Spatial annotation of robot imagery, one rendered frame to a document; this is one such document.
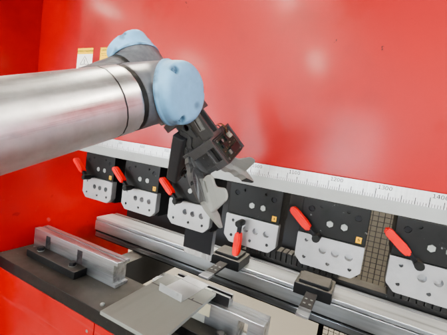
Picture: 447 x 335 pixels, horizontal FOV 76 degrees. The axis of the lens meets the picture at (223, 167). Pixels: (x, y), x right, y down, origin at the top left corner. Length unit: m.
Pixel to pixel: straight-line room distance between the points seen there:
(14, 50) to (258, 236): 1.16
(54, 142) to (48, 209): 1.30
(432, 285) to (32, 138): 0.73
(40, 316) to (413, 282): 1.18
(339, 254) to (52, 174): 1.26
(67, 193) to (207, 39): 1.05
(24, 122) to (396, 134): 0.66
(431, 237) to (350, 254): 0.16
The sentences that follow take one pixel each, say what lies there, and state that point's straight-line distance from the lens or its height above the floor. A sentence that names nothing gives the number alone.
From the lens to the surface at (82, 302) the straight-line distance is 1.12.
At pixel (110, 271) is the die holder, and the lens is 1.17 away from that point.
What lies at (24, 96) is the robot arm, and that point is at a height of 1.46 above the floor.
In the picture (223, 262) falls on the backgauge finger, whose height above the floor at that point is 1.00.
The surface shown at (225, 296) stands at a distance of 0.92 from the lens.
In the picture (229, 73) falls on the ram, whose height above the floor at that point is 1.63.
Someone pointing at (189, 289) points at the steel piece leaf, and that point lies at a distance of 0.93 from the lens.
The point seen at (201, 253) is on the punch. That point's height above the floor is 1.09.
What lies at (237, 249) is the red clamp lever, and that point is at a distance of 0.78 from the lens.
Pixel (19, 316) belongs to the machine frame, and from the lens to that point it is 1.45.
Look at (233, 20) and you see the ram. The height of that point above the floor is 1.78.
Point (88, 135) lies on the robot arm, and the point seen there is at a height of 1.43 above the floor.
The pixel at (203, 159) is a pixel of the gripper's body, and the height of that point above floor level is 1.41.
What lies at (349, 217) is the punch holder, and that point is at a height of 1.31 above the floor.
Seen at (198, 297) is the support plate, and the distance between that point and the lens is 0.90.
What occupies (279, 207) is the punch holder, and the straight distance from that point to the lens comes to 0.76.
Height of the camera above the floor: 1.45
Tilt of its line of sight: 5 degrees down
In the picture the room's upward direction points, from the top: 8 degrees clockwise
